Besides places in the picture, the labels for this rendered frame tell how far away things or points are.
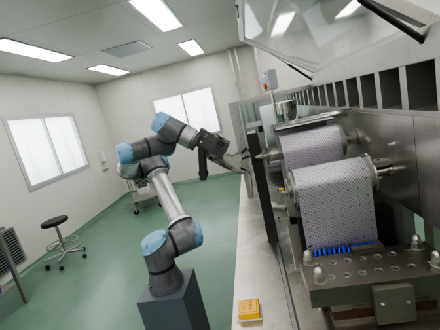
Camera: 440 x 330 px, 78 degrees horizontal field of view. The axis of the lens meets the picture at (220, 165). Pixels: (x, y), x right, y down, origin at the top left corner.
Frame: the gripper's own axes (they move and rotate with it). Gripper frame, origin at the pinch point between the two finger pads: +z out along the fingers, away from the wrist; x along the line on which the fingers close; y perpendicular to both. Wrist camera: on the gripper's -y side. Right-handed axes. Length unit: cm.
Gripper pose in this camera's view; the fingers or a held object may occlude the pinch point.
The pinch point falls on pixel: (241, 171)
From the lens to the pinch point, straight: 95.7
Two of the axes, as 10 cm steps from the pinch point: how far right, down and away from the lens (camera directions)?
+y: 4.5, -8.6, -2.4
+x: 0.9, -2.2, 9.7
